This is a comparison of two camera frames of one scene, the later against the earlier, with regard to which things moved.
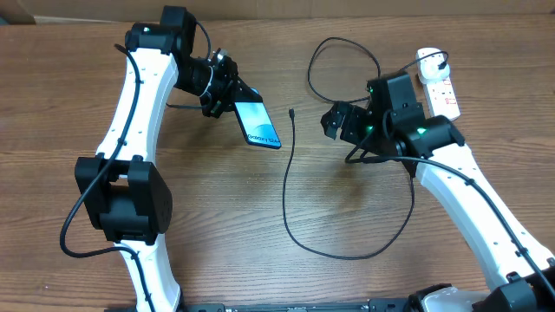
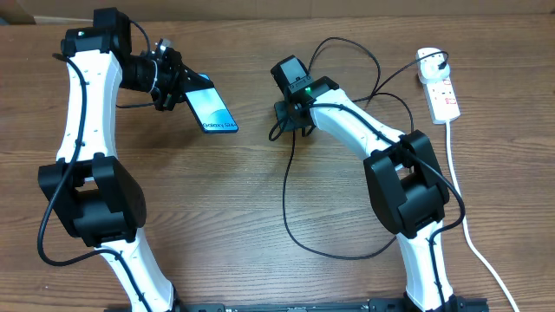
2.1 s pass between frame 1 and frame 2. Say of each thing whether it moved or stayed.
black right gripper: moved
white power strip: stayed
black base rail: stayed
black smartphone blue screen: moved
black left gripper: moved
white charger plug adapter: stayed
